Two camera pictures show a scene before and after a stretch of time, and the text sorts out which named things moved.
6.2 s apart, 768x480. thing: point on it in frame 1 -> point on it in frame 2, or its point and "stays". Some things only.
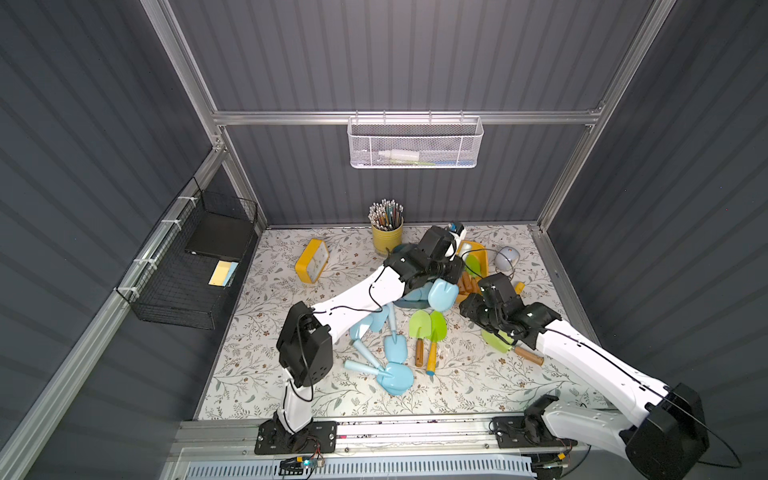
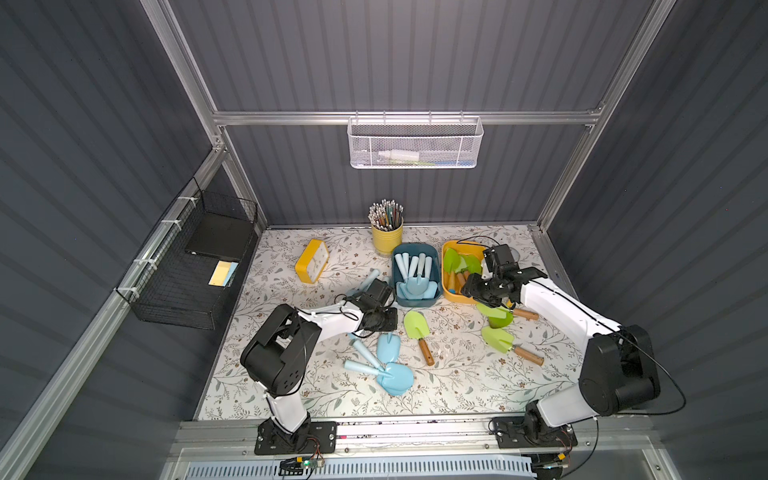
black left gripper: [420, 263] -> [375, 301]
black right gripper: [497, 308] -> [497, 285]
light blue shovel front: [394, 379] stays
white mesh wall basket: [414, 142] stays
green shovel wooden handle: [472, 262] stays
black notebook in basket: [219, 235] stays
